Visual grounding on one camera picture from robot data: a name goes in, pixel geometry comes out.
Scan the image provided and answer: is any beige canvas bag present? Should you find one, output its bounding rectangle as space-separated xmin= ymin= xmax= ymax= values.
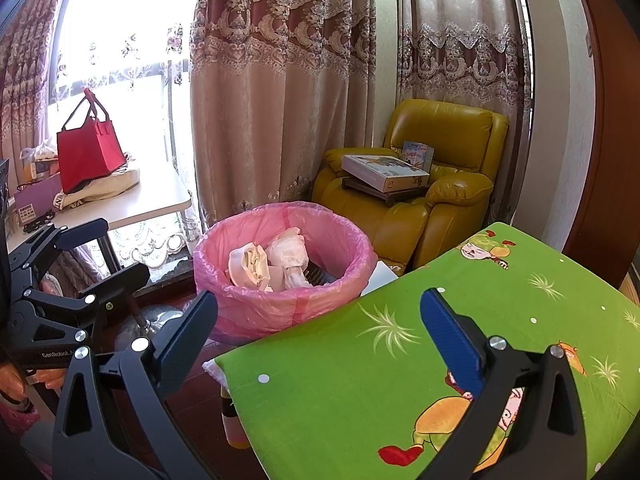
xmin=52 ymin=157 xmax=142 ymax=206

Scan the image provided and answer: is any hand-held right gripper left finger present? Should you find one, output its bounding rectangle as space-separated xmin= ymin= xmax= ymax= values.
xmin=52 ymin=290 xmax=219 ymax=480

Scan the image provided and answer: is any flat white printed box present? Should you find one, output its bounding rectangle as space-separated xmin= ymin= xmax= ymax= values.
xmin=341 ymin=154 xmax=431 ymax=192

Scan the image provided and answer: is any white side table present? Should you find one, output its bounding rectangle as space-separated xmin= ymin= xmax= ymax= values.
xmin=20 ymin=162 xmax=193 ymax=233

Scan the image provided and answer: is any pink fluffy cloth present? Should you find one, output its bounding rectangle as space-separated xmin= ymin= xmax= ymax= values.
xmin=0 ymin=402 xmax=53 ymax=480

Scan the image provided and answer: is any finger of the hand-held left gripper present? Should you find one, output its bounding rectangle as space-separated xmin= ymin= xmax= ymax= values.
xmin=10 ymin=218 xmax=110 ymax=291
xmin=22 ymin=263 xmax=151 ymax=333

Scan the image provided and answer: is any black cable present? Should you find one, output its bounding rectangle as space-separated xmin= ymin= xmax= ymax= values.
xmin=20 ymin=210 xmax=56 ymax=233

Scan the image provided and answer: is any person's left hand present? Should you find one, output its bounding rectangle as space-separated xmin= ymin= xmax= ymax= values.
xmin=0 ymin=362 xmax=68 ymax=401

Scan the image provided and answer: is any crushed white paper cup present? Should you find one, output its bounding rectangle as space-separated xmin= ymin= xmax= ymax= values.
xmin=227 ymin=242 xmax=273 ymax=291

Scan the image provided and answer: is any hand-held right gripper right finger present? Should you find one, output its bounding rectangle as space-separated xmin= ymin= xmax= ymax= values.
xmin=420 ymin=287 xmax=588 ymax=480

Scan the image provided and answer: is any pink lined trash bin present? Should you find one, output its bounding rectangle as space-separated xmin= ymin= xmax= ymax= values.
xmin=192 ymin=201 xmax=378 ymax=346

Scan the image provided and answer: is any yellow leather armchair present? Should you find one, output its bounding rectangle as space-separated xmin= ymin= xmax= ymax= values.
xmin=311 ymin=98 xmax=510 ymax=276

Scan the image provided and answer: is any chrome table base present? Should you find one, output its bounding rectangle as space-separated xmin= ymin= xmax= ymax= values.
xmin=114 ymin=300 xmax=188 ymax=356

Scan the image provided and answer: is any white sheer floral curtain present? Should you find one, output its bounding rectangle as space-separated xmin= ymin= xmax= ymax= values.
xmin=47 ymin=25 xmax=193 ymax=261

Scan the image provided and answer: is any dark wooden tray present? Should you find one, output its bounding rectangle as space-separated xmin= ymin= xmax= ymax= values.
xmin=342 ymin=177 xmax=428 ymax=206

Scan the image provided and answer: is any blue picture book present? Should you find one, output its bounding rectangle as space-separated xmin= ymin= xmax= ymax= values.
xmin=402 ymin=140 xmax=435 ymax=171

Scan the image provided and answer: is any beige lace-trimmed curtain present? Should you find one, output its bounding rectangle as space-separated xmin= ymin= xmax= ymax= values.
xmin=0 ymin=0 xmax=86 ymax=171
xmin=189 ymin=0 xmax=378 ymax=241
xmin=397 ymin=0 xmax=533 ymax=226

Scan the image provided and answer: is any brown wooden partition panel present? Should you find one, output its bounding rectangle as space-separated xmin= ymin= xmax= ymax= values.
xmin=560 ymin=0 xmax=640 ymax=293

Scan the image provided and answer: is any purple box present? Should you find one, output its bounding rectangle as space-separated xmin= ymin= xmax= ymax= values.
xmin=12 ymin=177 xmax=63 ymax=223

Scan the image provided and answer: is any clear plastic bag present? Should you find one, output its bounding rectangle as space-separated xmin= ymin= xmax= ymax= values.
xmin=20 ymin=140 xmax=60 ymax=181

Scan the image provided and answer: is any red tote bag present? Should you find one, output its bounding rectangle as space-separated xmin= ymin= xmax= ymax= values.
xmin=56 ymin=87 xmax=128 ymax=195

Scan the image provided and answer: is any green cartoon printed tablecloth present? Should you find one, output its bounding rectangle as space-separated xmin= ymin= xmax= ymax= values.
xmin=212 ymin=221 xmax=640 ymax=480

